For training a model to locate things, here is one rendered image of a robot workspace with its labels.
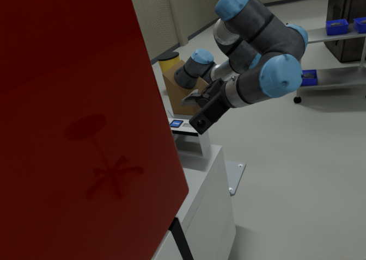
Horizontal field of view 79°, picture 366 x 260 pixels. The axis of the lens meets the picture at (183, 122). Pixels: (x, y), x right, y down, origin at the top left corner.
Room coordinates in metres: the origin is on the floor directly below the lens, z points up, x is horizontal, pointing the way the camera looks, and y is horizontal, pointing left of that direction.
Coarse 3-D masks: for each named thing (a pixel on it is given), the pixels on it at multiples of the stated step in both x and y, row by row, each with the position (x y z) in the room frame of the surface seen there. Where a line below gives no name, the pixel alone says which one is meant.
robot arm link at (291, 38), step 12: (276, 24) 0.46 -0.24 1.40; (288, 24) 0.50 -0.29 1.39; (264, 36) 0.46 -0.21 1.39; (276, 36) 0.45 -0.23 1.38; (288, 36) 0.45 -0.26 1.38; (300, 36) 0.46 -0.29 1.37; (264, 48) 0.46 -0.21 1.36; (276, 48) 0.44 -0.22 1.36; (288, 48) 0.43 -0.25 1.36; (300, 48) 0.44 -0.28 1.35
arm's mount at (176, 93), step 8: (176, 64) 1.42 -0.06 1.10; (168, 72) 1.32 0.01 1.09; (168, 80) 1.27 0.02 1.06; (200, 80) 1.39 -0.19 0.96; (168, 88) 1.28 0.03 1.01; (176, 88) 1.24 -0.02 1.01; (192, 88) 1.29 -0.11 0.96; (200, 88) 1.33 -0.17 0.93; (168, 96) 1.29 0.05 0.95; (176, 96) 1.25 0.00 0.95; (184, 96) 1.22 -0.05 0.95; (176, 104) 1.26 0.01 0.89; (176, 112) 1.27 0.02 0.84; (184, 112) 1.24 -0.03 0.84; (192, 112) 1.20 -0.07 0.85
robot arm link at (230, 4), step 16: (224, 0) 0.50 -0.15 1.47; (240, 0) 0.49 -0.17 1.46; (256, 0) 0.49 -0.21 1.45; (224, 16) 0.51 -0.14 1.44; (240, 16) 0.48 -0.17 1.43; (256, 16) 0.47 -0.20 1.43; (272, 16) 0.48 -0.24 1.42; (224, 32) 0.63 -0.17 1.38; (240, 32) 0.49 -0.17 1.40; (256, 32) 0.47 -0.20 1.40; (224, 48) 0.84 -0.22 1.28
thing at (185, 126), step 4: (168, 120) 0.98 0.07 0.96; (172, 120) 0.97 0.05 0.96; (184, 120) 0.94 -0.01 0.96; (188, 120) 0.93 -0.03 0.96; (184, 124) 0.91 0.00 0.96; (188, 124) 0.90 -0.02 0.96; (172, 128) 0.89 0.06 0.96; (176, 128) 0.88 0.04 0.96; (180, 128) 0.87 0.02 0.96; (184, 128) 0.86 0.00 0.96; (188, 128) 0.85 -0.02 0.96; (192, 128) 0.85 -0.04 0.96; (196, 132) 0.81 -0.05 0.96; (204, 132) 0.85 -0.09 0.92; (200, 136) 0.82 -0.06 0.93; (204, 136) 0.84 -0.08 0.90; (208, 136) 0.87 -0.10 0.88; (200, 140) 0.81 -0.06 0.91; (204, 140) 0.84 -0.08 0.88; (208, 140) 0.87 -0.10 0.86; (200, 144) 0.80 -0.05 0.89; (204, 144) 0.83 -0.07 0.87; (208, 144) 0.86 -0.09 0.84; (204, 148) 0.82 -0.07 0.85; (204, 152) 0.82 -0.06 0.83
